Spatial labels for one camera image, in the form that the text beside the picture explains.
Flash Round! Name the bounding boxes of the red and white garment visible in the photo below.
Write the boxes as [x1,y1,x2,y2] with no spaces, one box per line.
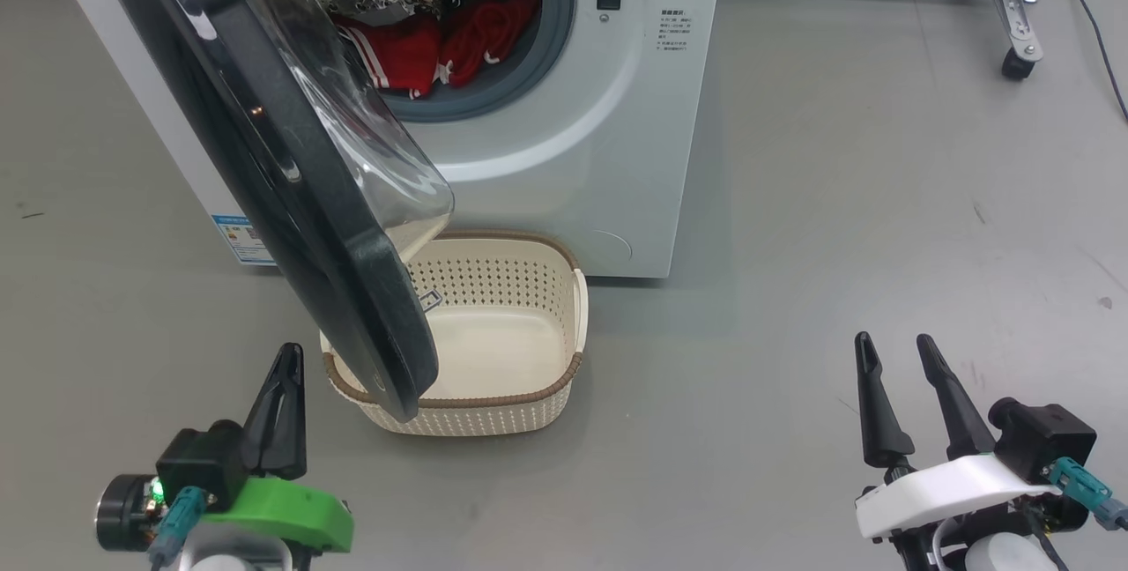
[438,0,542,89]

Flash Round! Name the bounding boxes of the teal connector right camera cable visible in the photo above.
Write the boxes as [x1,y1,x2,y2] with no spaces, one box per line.
[1049,456,1128,530]

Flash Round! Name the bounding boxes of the teal connector left camera cable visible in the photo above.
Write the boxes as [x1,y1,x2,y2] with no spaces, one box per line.
[148,487,208,567]

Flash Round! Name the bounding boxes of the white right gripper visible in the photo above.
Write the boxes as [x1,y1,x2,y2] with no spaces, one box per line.
[853,331,1065,545]

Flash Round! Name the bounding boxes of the red jersey with navy letters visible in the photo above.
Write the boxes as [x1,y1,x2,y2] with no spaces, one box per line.
[333,14,443,100]

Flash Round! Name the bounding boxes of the white front-load washing machine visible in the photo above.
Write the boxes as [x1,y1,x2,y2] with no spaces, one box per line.
[40,0,728,279]

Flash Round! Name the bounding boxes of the blue energy label sticker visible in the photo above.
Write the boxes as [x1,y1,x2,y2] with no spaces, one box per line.
[211,215,276,266]

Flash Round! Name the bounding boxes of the teal connector camera cable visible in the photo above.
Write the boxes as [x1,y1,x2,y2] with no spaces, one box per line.
[1049,456,1128,530]
[148,487,208,567]

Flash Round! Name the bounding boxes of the black floor cable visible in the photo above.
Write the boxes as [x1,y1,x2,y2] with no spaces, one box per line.
[1053,0,1128,122]

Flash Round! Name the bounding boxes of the black round washer door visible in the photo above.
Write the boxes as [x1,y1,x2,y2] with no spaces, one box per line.
[88,0,455,424]

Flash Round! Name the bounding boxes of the metal caster leg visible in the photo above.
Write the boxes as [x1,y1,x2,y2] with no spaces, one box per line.
[989,0,1063,81]

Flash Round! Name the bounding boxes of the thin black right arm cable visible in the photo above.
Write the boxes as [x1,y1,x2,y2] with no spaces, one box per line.
[1020,501,1069,571]

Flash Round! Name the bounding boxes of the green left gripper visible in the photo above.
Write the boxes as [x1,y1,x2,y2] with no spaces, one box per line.
[198,342,355,554]

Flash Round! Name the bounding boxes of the cream perforated laundry basket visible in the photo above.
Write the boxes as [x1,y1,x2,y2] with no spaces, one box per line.
[319,230,590,438]

